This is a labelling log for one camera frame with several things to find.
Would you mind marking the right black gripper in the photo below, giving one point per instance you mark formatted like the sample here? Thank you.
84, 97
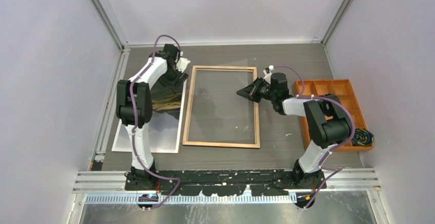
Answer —
252, 91

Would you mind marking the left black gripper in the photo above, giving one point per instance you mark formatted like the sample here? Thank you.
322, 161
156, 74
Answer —
176, 83

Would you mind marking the clear acrylic sheet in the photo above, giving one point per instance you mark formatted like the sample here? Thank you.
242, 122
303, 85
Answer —
218, 114

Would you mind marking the landscape photo print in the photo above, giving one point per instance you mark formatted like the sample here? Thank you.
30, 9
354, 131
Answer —
164, 127

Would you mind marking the wooden picture frame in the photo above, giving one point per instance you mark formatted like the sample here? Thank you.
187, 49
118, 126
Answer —
186, 142

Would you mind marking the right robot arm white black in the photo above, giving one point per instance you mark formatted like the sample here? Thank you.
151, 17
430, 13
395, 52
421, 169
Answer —
330, 125

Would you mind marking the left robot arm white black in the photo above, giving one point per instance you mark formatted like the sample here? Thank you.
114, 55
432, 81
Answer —
160, 79

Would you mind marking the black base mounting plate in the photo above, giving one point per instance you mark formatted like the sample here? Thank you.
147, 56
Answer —
275, 182

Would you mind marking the blue yellow rolled tie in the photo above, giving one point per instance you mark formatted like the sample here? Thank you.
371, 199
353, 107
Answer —
362, 137

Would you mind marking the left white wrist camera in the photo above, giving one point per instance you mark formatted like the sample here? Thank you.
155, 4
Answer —
182, 64

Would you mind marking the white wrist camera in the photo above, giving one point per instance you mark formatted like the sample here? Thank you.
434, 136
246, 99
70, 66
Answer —
268, 71
182, 64

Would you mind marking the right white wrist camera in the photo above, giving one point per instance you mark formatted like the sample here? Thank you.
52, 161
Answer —
268, 71

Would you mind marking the aluminium front rail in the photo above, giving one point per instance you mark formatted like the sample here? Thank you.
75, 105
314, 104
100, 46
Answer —
104, 187

